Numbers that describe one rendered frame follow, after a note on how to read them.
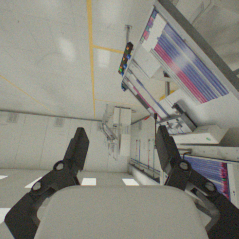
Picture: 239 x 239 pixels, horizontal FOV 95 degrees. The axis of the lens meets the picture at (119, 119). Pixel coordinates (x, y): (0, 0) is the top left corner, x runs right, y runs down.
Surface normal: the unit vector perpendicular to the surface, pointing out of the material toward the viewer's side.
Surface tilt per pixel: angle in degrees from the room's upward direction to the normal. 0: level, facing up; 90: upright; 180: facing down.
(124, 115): 90
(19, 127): 90
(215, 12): 0
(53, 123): 90
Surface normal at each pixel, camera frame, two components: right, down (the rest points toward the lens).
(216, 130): 0.20, -0.19
